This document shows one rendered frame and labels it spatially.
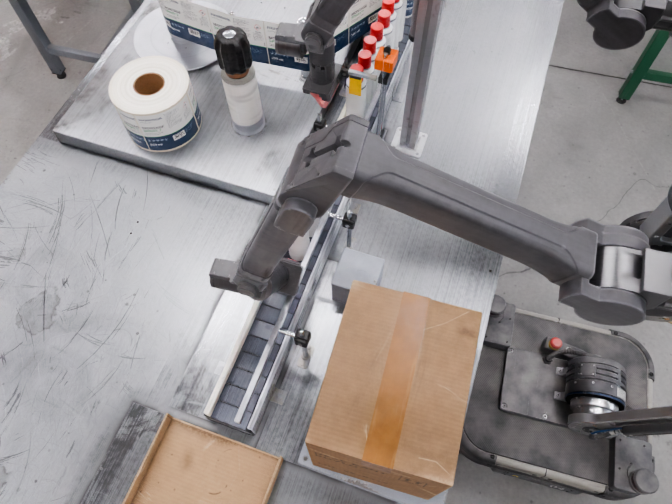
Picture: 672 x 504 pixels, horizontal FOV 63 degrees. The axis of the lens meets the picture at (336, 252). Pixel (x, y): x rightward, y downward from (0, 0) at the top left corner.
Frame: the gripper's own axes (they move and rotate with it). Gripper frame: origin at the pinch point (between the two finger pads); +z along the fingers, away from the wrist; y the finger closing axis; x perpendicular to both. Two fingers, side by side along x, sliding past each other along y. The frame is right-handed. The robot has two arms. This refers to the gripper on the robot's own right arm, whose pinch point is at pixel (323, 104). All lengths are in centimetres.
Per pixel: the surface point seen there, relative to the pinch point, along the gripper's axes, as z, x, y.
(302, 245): 6.4, 7.7, 35.6
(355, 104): 2.9, 6.7, -5.2
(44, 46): 81, -166, -63
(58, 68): 95, -166, -64
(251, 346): 14, 4, 59
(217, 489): 19, 8, 88
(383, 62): -17.2, 14.1, -0.2
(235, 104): 2.6, -21.9, 4.9
